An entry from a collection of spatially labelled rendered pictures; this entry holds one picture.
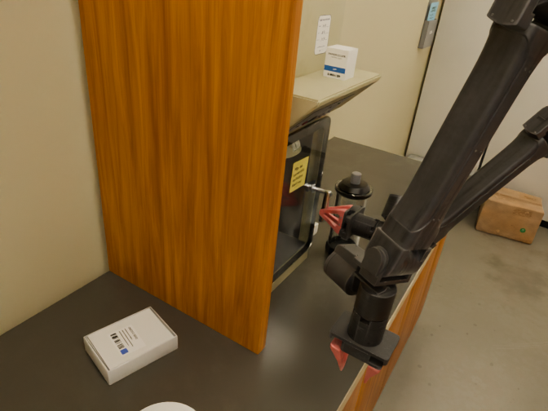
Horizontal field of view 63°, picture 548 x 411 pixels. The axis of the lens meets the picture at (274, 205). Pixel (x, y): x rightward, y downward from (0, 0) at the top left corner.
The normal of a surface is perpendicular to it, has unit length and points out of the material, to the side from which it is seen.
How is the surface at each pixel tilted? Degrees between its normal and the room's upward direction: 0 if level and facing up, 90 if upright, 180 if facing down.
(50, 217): 90
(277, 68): 90
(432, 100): 90
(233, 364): 0
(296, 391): 0
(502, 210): 86
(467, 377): 0
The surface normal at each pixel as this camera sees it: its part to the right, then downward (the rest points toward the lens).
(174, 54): -0.53, 0.37
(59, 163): 0.84, 0.33
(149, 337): 0.09, -0.87
